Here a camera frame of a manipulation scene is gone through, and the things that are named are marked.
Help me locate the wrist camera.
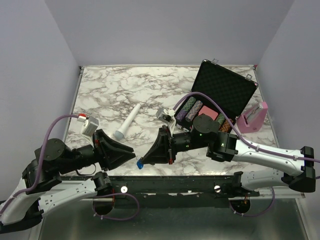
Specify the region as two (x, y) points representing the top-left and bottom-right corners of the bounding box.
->
(156, 107), (176, 136)
(80, 116), (99, 143)

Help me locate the white cylindrical tube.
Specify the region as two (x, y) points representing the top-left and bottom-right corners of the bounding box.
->
(114, 103), (141, 141)

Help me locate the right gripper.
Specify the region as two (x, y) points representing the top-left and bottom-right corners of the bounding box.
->
(141, 125), (209, 165)

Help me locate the black poker chip case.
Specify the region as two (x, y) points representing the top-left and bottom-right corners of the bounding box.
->
(174, 59), (258, 130)

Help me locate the pink card holder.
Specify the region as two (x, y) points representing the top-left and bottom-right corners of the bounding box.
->
(236, 101), (268, 134)

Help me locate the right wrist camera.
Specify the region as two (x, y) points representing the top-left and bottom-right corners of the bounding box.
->
(156, 107), (176, 136)

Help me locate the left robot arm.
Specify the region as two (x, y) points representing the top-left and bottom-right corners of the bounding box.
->
(0, 129), (136, 234)

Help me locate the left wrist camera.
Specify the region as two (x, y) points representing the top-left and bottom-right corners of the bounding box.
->
(80, 116), (99, 143)

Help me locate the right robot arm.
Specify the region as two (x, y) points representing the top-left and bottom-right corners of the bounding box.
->
(137, 114), (317, 196)

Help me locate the aluminium frame rail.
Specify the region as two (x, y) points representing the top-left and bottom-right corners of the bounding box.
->
(257, 186), (306, 199)

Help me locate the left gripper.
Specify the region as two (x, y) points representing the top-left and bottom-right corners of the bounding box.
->
(58, 128), (137, 175)

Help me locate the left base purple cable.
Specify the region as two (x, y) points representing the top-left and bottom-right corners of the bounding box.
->
(92, 191), (140, 221)

